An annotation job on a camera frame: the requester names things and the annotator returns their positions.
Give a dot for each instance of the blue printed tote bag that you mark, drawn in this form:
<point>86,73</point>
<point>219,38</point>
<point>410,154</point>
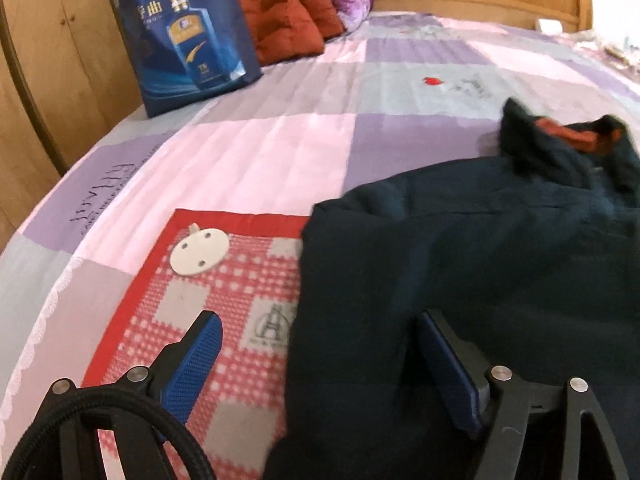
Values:
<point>185,51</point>

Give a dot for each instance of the white round plastic disc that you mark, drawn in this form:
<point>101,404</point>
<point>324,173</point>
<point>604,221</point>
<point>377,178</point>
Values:
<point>199,251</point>

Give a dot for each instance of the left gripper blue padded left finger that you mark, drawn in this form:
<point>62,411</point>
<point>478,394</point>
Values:
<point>150,405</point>

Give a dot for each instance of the dark navy padded jacket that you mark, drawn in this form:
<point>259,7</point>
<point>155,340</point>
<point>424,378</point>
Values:
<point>531,254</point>

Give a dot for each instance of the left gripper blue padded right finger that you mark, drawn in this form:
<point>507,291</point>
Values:
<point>527,430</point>

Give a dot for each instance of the red orange puffer jacket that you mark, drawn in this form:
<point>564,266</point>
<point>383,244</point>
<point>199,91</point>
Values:
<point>283,30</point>

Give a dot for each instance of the wooden wardrobe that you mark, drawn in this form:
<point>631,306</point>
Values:
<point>66,80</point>

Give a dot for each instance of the red white checkered mat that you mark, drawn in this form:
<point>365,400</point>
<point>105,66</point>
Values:
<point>239,414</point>

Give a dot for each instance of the purple pink patchwork bedsheet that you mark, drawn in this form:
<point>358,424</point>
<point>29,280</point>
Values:
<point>406,90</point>

